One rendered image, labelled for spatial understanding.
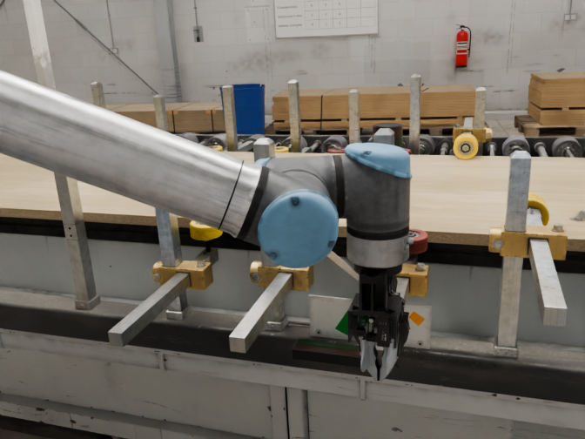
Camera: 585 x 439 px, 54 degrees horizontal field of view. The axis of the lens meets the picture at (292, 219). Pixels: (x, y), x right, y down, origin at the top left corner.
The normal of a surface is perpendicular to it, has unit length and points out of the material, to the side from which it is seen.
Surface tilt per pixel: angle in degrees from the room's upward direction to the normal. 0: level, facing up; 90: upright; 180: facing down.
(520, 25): 90
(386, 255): 89
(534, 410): 90
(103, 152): 80
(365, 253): 89
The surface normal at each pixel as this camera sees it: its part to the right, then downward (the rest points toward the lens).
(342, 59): -0.20, 0.33
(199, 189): 0.11, 0.15
